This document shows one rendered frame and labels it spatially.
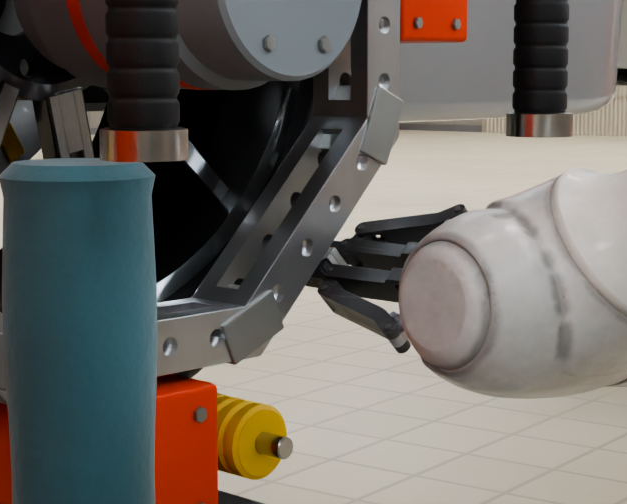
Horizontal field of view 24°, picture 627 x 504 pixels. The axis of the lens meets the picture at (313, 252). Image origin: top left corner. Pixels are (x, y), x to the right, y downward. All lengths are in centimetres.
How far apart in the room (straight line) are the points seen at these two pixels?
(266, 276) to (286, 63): 25
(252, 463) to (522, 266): 39
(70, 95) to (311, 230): 21
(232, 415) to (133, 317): 30
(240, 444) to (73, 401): 29
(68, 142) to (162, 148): 38
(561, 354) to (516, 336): 4
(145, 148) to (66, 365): 17
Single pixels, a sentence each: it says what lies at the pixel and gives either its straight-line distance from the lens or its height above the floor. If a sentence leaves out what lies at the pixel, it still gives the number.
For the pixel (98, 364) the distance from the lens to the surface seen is 83.
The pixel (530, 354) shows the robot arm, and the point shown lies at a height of 64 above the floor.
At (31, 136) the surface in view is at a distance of 125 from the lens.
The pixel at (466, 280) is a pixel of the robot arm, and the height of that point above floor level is 68.
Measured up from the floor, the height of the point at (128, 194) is 72.
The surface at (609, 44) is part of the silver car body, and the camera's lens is 172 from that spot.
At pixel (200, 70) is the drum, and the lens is 90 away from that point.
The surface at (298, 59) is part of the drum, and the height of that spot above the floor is 80.
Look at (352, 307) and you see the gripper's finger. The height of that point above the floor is 61.
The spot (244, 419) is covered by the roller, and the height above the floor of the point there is 53.
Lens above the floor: 79
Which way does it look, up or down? 7 degrees down
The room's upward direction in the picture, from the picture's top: straight up
